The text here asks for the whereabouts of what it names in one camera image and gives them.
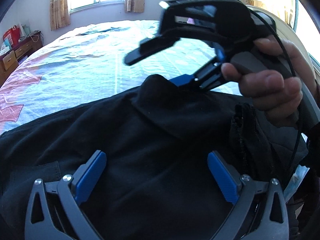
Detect cream wooden headboard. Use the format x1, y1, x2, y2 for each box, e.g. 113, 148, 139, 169
247, 5, 319, 83

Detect boxes on desk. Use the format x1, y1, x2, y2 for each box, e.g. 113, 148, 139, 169
0, 38, 11, 56

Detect black pants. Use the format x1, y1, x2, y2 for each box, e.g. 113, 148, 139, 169
1, 75, 307, 239

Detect brown wooden desk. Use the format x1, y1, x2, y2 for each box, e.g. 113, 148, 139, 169
0, 30, 43, 86

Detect person right hand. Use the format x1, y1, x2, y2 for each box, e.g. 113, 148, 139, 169
221, 39, 319, 127

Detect side window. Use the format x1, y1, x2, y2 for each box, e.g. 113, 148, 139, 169
294, 0, 319, 68

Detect blue pink bed sheet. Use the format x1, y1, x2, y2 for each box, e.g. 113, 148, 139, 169
0, 19, 243, 136

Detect red gift bag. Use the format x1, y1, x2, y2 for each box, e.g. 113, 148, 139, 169
3, 25, 21, 46

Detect left yellow curtain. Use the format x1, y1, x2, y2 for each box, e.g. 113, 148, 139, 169
49, 0, 71, 31

